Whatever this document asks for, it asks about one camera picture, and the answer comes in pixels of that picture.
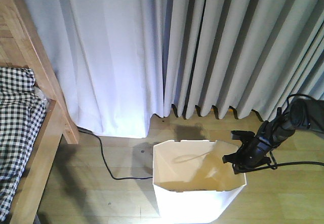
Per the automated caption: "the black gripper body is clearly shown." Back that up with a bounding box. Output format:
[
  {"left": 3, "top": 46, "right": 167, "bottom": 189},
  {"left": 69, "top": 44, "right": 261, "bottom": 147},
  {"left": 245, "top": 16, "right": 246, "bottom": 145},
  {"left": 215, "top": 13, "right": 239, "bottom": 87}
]
[{"left": 222, "top": 136, "right": 272, "bottom": 174}]

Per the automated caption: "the white plastic trash bin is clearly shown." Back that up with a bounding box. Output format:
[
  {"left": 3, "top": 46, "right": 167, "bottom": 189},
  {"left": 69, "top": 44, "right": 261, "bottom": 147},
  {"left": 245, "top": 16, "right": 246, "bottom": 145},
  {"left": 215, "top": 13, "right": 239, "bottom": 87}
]
[{"left": 153, "top": 140, "right": 247, "bottom": 223}]

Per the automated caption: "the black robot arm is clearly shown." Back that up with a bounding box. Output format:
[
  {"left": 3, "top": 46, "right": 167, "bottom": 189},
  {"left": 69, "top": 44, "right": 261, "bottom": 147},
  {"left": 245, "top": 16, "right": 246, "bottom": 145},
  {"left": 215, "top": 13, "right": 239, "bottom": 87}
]
[{"left": 222, "top": 98, "right": 323, "bottom": 174}]

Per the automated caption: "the white pleated curtain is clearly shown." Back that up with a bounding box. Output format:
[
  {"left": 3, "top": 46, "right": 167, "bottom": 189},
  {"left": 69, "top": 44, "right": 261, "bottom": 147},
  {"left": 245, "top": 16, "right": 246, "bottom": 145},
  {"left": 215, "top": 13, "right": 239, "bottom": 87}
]
[{"left": 25, "top": 0, "right": 323, "bottom": 138}]

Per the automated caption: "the black white checkered bedding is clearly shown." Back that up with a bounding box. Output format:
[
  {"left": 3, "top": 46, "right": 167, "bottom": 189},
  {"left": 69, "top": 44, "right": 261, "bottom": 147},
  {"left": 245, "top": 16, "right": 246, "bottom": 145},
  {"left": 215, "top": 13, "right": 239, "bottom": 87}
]
[{"left": 1, "top": 67, "right": 47, "bottom": 221}]

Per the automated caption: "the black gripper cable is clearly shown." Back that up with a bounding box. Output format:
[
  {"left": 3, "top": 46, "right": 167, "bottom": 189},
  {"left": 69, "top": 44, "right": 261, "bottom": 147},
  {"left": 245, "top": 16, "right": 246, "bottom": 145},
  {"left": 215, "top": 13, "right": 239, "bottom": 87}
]
[{"left": 232, "top": 93, "right": 324, "bottom": 175}]

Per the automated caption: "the black power cord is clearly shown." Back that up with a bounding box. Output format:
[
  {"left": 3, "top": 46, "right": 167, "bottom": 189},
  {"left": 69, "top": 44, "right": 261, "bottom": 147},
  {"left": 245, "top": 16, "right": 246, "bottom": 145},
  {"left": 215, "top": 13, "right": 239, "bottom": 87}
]
[{"left": 77, "top": 126, "right": 154, "bottom": 181}]

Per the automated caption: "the wooden bed frame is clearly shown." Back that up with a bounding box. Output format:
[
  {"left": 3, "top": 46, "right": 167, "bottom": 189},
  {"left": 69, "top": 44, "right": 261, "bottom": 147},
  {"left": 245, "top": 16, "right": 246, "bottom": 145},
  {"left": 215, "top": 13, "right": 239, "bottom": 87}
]
[{"left": 1, "top": 0, "right": 79, "bottom": 223}]

